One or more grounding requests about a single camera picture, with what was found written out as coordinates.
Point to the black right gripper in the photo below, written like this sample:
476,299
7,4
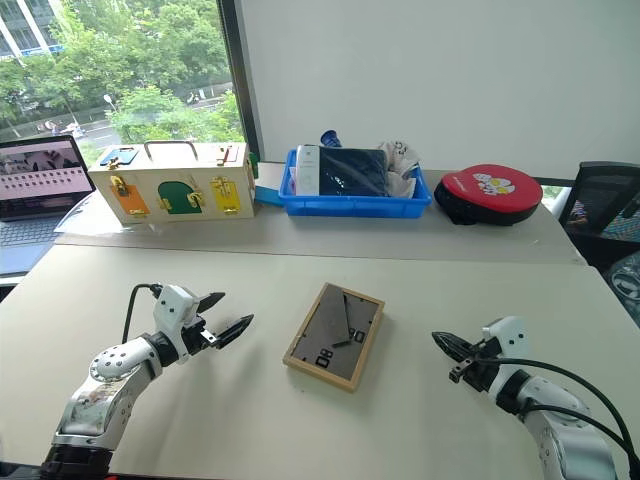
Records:
477,367

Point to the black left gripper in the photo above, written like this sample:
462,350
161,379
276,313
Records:
195,335

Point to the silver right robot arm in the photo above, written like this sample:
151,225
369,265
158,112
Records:
565,425

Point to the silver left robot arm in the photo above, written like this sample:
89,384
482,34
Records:
112,380

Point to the laptop computer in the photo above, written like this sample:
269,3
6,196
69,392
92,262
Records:
35,180

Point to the light blue card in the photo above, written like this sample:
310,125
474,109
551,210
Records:
266,195

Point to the wooden lock latch box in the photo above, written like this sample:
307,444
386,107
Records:
175,185

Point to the small green object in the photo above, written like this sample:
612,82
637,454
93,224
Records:
254,167

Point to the red round zip case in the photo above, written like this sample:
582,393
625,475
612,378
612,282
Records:
487,195

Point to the white flat package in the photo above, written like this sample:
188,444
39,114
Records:
307,170

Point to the blue plastic bin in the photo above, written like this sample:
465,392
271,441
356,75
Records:
350,205

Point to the patterned dark bag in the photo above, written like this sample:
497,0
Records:
625,282

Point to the crumpled white plastic bag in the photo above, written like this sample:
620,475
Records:
400,160

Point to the dark blue folded cloth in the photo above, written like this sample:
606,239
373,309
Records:
352,172

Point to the blue plastic cone piece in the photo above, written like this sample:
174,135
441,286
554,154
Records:
331,138

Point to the black mesh chair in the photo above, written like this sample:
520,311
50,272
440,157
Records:
605,195

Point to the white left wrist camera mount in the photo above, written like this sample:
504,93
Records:
172,310

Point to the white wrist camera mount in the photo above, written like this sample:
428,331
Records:
172,310
507,337

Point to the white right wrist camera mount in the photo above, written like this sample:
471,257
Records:
507,337

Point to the wooden framed puzzle board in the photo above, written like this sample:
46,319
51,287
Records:
330,340

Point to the dark window frame post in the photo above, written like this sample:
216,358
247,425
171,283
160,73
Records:
240,75

